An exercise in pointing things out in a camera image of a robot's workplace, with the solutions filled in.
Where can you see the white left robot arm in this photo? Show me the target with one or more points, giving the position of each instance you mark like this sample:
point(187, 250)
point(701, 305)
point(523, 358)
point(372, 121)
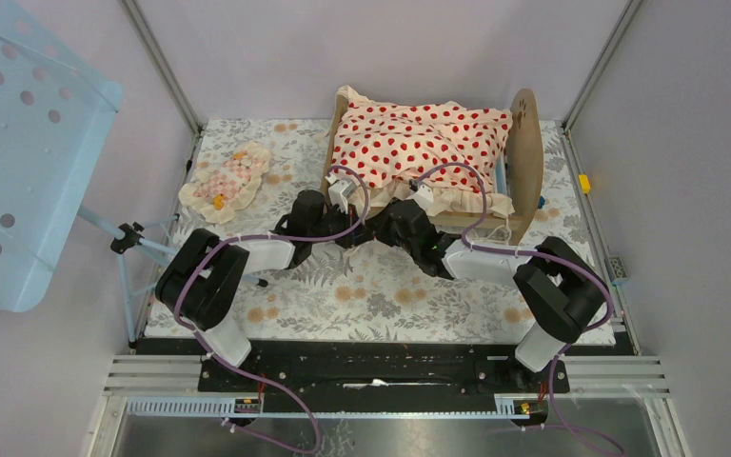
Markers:
point(200, 282)

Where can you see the yellow clip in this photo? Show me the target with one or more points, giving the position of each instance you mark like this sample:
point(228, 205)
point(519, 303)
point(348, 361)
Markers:
point(585, 184)

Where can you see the red strawberry print duvet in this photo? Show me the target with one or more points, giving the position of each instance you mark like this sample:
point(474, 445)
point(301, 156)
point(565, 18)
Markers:
point(453, 148)

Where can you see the grey cable duct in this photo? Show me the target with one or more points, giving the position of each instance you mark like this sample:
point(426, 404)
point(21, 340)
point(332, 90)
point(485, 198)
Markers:
point(231, 407)

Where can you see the blue striped mattress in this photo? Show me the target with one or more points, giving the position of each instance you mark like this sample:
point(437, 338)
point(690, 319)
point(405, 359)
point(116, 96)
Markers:
point(500, 177)

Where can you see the checkered ruffled pillow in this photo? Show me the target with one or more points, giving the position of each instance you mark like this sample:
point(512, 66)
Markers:
point(218, 192)

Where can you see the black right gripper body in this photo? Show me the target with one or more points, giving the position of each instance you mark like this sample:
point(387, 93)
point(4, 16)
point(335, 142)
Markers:
point(386, 233)

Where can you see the wooden pet bed frame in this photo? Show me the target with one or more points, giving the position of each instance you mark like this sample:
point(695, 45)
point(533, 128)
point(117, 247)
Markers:
point(523, 171)

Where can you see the blue perforated music stand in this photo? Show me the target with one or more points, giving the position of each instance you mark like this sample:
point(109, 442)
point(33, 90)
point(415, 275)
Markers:
point(56, 113)

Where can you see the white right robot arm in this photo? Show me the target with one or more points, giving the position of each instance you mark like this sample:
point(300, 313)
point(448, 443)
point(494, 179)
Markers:
point(561, 290)

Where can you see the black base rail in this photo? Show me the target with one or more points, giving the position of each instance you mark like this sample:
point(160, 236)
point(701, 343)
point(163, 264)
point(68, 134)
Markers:
point(367, 377)

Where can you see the floral table mat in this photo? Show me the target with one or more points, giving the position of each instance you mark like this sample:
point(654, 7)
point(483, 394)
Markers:
point(369, 293)

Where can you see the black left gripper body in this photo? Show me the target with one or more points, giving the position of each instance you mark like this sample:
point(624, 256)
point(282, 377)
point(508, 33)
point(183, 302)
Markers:
point(338, 221)

